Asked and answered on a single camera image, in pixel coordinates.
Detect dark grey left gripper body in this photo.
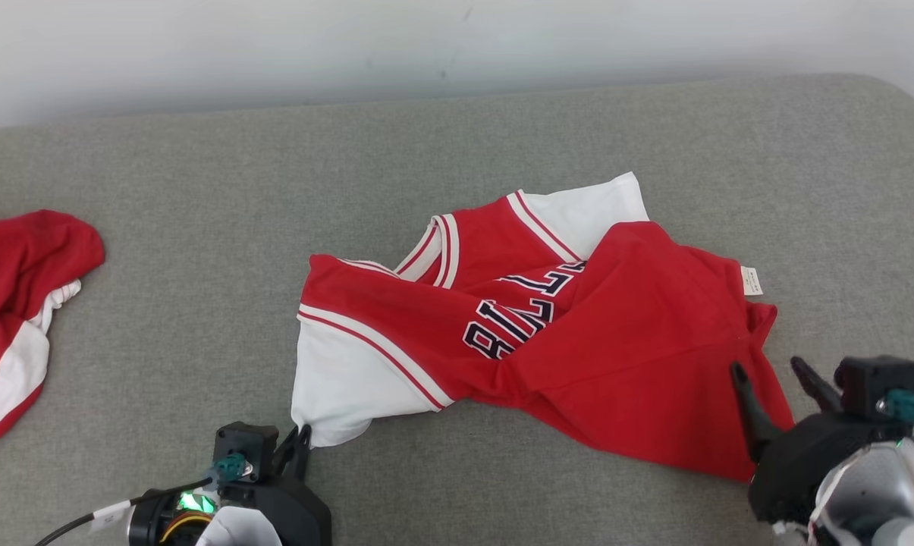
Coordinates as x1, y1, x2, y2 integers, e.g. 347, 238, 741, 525
220, 475, 333, 546

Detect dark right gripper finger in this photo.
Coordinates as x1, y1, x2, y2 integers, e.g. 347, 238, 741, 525
790, 356, 845, 415
730, 362, 784, 463

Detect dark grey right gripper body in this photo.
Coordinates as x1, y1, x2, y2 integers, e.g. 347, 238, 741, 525
748, 412, 903, 525

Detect red white basketball jersey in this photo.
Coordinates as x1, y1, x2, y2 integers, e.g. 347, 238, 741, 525
291, 171, 796, 483

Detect red shorts with white stripe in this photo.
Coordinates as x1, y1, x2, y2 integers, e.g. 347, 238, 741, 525
0, 190, 106, 453

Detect black cable with teal plug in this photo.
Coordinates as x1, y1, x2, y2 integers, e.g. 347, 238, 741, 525
880, 389, 914, 435
34, 453, 249, 546

